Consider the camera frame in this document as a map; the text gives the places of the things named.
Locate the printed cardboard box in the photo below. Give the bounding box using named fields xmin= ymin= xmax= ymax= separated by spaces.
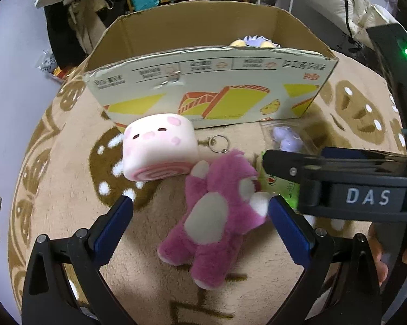
xmin=83 ymin=1 xmax=339 ymax=136

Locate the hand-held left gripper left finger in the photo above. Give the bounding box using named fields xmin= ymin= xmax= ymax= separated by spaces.
xmin=22 ymin=196 xmax=136 ymax=325

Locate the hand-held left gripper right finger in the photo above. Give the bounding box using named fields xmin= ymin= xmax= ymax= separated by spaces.
xmin=268 ymin=194 xmax=382 ymax=325

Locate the purple toy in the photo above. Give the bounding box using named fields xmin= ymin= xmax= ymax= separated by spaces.
xmin=260 ymin=120 xmax=321 ymax=157

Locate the metal key ring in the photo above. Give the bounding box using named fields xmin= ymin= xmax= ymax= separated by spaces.
xmin=207 ymin=135 xmax=230 ymax=155

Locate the green tissue pack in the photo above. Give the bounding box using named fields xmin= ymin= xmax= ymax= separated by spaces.
xmin=258 ymin=154 xmax=302 ymax=211

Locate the pile of colourful packets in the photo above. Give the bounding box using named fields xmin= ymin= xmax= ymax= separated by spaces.
xmin=38 ymin=49 xmax=76 ymax=82

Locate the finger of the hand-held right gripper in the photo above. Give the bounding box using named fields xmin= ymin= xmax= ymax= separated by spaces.
xmin=262 ymin=149 xmax=407 ymax=185
xmin=321 ymin=147 xmax=407 ymax=161

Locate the purple-haired plush doll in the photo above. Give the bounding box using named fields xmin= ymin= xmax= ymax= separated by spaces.
xmin=242 ymin=35 xmax=279 ymax=48

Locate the black hanging garment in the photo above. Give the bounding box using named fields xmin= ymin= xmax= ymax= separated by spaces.
xmin=43 ymin=3 xmax=89 ymax=72

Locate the person's right hand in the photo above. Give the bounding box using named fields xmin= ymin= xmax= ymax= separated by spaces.
xmin=369 ymin=223 xmax=407 ymax=288

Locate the pink roll cake plush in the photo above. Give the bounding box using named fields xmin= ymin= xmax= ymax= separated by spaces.
xmin=122 ymin=113 xmax=200 ymax=181

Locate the beige hanging garment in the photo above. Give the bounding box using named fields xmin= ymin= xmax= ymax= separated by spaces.
xmin=66 ymin=0 xmax=124 ymax=55

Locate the pink bear plush toy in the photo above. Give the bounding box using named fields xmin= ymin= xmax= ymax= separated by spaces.
xmin=157 ymin=148 xmax=272 ymax=290

